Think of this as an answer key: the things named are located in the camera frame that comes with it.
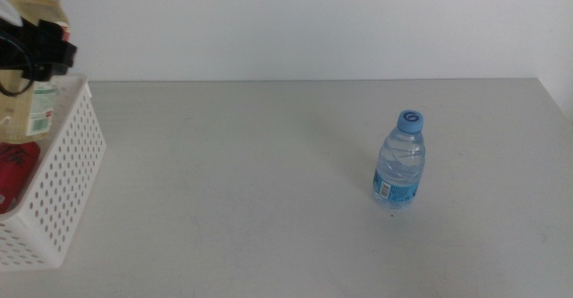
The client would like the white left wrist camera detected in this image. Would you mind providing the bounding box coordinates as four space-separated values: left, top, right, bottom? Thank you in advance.
0 0 24 29

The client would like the clear water bottle blue cap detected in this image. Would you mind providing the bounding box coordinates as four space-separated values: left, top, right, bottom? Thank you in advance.
372 109 426 209

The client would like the white perforated plastic basket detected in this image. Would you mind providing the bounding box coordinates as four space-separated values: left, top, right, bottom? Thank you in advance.
0 72 107 271

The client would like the red cola can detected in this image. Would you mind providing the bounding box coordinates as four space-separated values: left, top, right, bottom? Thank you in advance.
0 140 41 215

